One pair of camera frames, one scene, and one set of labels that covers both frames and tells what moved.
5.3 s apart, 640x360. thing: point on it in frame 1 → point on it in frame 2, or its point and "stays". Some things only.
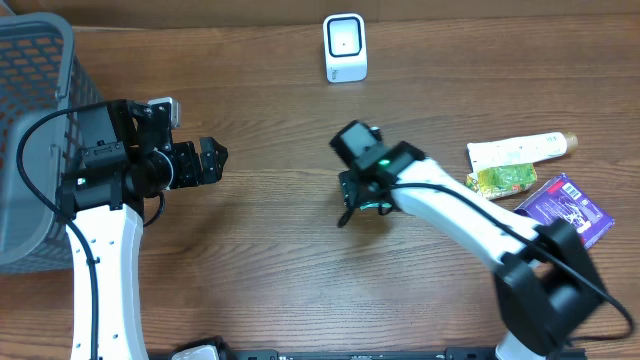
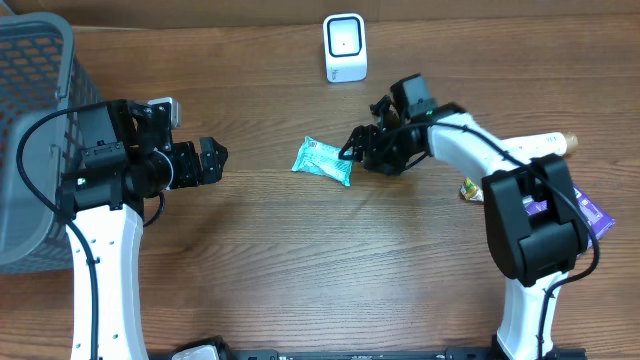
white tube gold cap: [520, 150] stays
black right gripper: [350, 191] → [370, 148]
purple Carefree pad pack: [563, 200] stays
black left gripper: [204, 161] stays
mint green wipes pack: [375, 205] → [322, 159]
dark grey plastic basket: [39, 76] stays
